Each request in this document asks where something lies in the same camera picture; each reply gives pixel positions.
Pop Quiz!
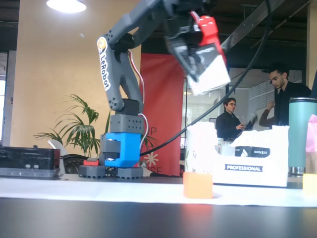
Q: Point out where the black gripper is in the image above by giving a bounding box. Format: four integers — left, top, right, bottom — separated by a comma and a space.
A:
163, 0, 227, 83

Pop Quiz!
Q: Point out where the black and white box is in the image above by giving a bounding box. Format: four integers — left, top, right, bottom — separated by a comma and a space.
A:
173, 42, 231, 96
235, 146, 271, 158

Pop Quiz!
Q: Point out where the gray robot arm blue base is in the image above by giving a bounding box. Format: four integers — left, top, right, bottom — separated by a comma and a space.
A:
78, 0, 174, 179

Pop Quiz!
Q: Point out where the red banner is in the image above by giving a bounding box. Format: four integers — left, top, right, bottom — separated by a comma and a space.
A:
140, 53, 186, 177

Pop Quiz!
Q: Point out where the person with glasses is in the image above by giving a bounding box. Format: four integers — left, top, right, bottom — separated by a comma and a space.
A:
214, 97, 248, 139

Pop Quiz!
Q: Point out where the tall dark-haired person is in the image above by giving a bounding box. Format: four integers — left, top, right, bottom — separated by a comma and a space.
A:
259, 63, 313, 127

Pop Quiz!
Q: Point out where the white ceiling lamp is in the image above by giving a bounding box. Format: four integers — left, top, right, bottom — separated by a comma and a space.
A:
46, 0, 87, 14

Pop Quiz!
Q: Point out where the green potted plant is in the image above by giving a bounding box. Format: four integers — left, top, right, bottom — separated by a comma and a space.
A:
33, 93, 112, 157

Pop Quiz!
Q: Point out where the teal thermos tumbler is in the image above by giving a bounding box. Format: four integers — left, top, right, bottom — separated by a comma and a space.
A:
288, 97, 317, 176

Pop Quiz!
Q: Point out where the orange cube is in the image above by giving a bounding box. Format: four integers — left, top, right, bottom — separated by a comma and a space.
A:
183, 172, 214, 199

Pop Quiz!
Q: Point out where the white cardboard tray box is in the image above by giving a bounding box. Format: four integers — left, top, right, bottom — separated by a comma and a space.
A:
184, 121, 290, 188

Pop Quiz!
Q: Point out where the pink paper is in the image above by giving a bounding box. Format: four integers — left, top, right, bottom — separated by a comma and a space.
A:
306, 115, 317, 153

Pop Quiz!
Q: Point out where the small red plastic clamp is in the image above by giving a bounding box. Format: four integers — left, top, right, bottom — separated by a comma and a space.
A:
83, 158, 100, 167

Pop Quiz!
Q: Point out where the brown cardboard box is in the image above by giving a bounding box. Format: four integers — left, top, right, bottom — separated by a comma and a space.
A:
306, 151, 317, 177

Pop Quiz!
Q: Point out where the white paper sheet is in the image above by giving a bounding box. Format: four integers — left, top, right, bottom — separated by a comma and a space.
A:
0, 177, 317, 208

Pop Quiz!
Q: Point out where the yellow cube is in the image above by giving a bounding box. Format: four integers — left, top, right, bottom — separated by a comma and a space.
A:
302, 173, 317, 196

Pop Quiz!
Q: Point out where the black hard case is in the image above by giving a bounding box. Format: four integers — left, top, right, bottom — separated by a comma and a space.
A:
0, 146, 61, 178

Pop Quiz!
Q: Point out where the white red servo wire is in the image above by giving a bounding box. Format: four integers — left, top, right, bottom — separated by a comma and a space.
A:
127, 49, 149, 139

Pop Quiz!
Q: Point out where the black camera cable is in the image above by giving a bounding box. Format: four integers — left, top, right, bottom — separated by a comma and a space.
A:
140, 0, 272, 157

